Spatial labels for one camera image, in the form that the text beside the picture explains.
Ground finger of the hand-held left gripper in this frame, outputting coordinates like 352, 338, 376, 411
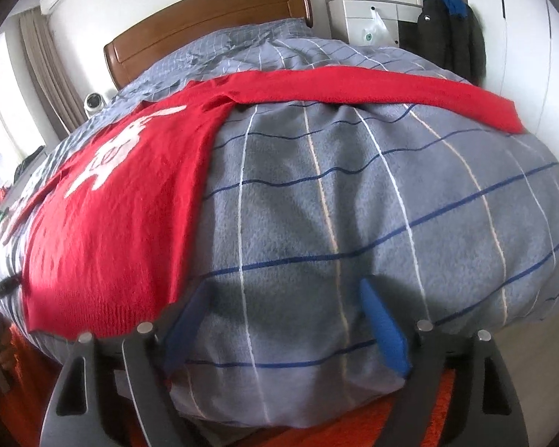
0, 274, 23, 320

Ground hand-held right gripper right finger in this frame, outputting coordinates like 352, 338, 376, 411
359, 277, 529, 447

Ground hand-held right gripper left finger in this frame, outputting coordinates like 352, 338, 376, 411
40, 284, 215, 447

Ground red sweater with white print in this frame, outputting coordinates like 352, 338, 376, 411
2, 66, 525, 340

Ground dark clothes on windowsill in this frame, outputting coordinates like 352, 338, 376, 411
15, 146, 46, 180

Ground bed with striped grey cover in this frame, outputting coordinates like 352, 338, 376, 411
0, 18, 559, 431

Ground window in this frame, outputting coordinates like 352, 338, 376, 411
0, 70, 47, 196

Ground beige curtain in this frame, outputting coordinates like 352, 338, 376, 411
19, 9, 91, 136

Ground white plastic bag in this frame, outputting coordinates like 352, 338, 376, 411
363, 7, 394, 47

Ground black jacket with blue hood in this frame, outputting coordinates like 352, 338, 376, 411
417, 0, 487, 87

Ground wooden headboard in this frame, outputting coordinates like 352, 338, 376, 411
104, 0, 314, 91

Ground white cabinet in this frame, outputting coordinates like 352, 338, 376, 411
325, 0, 424, 47

